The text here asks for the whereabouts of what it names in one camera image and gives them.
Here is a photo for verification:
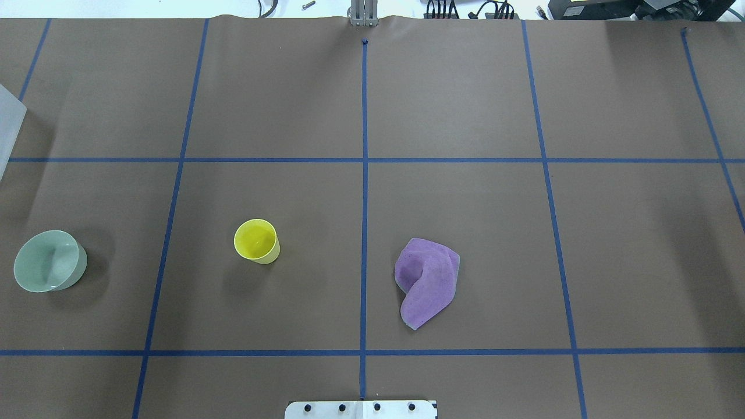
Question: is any translucent plastic bin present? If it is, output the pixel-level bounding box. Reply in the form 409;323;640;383
1;85;27;179

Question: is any purple crumpled cloth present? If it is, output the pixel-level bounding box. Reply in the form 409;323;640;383
393;238;460;331

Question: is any yellow plastic cup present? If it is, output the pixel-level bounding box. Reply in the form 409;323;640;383
232;218;281;265

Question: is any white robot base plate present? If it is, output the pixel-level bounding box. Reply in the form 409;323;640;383
284;400;438;418

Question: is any aluminium frame post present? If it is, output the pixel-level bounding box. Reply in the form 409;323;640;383
348;0;379;27

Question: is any light green ceramic bowl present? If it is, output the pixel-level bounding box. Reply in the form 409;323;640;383
13;230;88;293

